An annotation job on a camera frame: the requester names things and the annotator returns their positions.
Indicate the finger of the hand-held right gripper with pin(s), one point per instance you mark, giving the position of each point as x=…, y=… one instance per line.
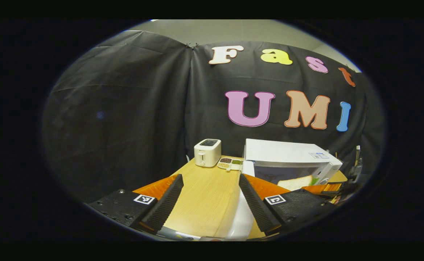
x=324, y=187

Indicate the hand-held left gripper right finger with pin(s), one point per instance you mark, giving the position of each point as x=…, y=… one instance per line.
x=257, y=204

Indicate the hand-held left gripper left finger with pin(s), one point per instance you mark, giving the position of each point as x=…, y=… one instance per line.
x=164, y=206

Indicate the lettuce sandwich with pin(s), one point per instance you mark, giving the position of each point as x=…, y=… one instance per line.
x=297, y=183

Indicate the white microwave oven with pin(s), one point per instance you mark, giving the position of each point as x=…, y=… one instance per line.
x=280, y=152

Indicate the white divided snack dish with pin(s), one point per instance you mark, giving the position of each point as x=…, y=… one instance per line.
x=230, y=164

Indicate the white toaster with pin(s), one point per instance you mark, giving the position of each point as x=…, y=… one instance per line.
x=207, y=154

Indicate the black backdrop cloth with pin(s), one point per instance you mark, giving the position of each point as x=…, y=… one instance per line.
x=124, y=108

